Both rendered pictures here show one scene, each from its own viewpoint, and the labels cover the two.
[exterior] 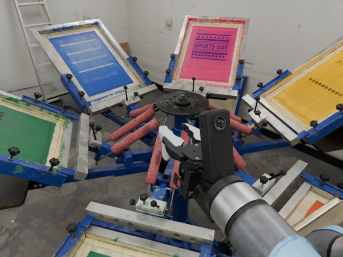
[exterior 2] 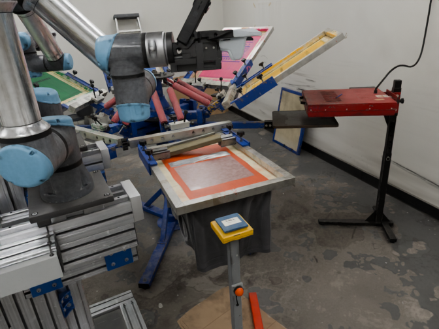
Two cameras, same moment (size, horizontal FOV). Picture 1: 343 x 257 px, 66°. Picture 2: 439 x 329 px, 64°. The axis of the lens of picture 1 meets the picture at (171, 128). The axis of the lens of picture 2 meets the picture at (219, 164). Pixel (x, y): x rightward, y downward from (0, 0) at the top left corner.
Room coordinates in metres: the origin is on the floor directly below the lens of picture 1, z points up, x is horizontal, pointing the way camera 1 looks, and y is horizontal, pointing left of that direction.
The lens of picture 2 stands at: (-1.00, -1.53, 1.73)
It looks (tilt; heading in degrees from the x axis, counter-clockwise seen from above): 24 degrees down; 23
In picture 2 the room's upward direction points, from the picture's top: 4 degrees counter-clockwise
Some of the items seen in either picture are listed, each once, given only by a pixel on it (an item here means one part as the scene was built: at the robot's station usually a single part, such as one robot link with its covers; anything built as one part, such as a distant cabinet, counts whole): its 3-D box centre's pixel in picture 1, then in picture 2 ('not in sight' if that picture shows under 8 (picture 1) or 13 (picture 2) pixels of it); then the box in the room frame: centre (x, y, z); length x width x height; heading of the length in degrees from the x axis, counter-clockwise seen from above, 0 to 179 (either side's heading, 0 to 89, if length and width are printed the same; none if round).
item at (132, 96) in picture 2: not in sight; (132, 95); (-0.31, -1.03, 1.56); 0.11 x 0.08 x 0.11; 23
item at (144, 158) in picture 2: not in sight; (147, 158); (0.55, -0.43, 0.97); 0.30 x 0.05 x 0.07; 44
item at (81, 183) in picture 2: not in sight; (64, 175); (-0.31, -0.74, 1.31); 0.15 x 0.15 x 0.10
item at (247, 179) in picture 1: (251, 185); not in sight; (0.97, -0.40, 1.02); 0.17 x 0.06 x 0.05; 44
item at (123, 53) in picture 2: not in sight; (123, 53); (-0.33, -1.03, 1.65); 0.11 x 0.08 x 0.09; 113
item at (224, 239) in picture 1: (228, 243); (127, 143); (0.64, -0.23, 1.02); 0.07 x 0.06 x 0.07; 44
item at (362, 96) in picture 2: not in sight; (347, 101); (1.67, -1.44, 1.06); 0.61 x 0.46 x 0.12; 104
